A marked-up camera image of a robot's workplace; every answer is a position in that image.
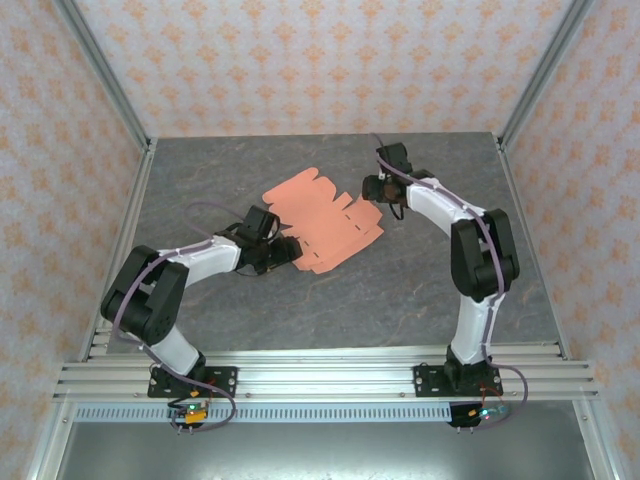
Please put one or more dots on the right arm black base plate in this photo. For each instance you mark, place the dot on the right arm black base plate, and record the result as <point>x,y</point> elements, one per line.
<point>430,382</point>

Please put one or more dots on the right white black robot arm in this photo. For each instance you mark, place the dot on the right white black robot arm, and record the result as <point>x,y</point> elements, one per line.
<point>470,325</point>

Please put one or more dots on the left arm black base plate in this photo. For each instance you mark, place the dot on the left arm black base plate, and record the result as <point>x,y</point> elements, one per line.
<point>225,382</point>

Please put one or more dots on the aluminium frame post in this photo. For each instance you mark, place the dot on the aluminium frame post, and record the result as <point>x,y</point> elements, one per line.
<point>542,75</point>
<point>105,75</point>

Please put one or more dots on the aluminium table side rail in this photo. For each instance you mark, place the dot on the aluminium table side rail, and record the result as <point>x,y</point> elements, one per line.
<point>535,250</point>
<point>125,240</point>

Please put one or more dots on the aluminium cross rail beam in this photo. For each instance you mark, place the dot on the aluminium cross rail beam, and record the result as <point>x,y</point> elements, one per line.
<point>325,375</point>

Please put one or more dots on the orange paper box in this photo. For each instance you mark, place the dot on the orange paper box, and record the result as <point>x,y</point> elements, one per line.
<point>325,220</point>

